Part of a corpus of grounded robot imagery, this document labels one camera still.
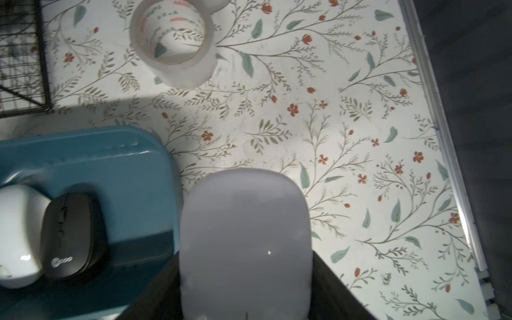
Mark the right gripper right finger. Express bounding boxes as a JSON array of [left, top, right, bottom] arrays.
[[309, 252, 376, 320]]

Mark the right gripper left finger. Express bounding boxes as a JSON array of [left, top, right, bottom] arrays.
[[117, 253, 182, 320]]

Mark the black mouse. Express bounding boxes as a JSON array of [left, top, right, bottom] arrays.
[[39, 192, 109, 281]]

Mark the silver grey mouse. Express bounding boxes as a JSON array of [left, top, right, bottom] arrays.
[[179, 169, 313, 319]]

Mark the teal storage box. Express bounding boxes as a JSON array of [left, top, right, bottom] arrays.
[[1, 126, 183, 319]]

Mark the white rounded mouse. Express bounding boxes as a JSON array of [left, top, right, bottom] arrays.
[[1, 185, 51, 289]]

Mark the clear tape roll near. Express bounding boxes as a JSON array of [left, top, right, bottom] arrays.
[[129, 1, 217, 89]]

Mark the clear tape roll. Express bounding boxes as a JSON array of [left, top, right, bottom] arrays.
[[201, 0, 230, 13], [129, 1, 217, 89]]

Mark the clear tape roll far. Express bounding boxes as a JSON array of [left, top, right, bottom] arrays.
[[201, 0, 230, 13]]

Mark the black wire desk organizer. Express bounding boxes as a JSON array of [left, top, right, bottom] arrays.
[[1, 1, 52, 118]]

